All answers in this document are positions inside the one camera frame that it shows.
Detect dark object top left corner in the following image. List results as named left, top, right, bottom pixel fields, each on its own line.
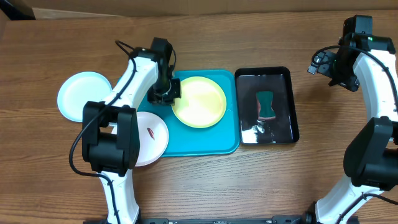
left=1, top=0, right=35, bottom=21

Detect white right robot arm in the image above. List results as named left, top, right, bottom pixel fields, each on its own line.
left=305, top=31, right=397, bottom=223

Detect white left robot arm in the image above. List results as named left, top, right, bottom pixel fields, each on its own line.
left=72, top=45, right=181, bottom=223

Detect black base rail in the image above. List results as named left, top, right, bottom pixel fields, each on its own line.
left=137, top=215, right=304, bottom=224

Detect light blue plate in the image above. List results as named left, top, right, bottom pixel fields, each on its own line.
left=57, top=71, right=112, bottom=123

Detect pink white plate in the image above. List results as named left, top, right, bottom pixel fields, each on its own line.
left=111, top=112, right=169, bottom=169

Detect green scrub sponge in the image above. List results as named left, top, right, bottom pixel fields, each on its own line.
left=256, top=91, right=276, bottom=121

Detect yellow plate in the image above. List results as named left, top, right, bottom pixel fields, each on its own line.
left=172, top=77, right=227, bottom=128

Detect black water tray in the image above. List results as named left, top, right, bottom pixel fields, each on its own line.
left=235, top=67, right=300, bottom=145

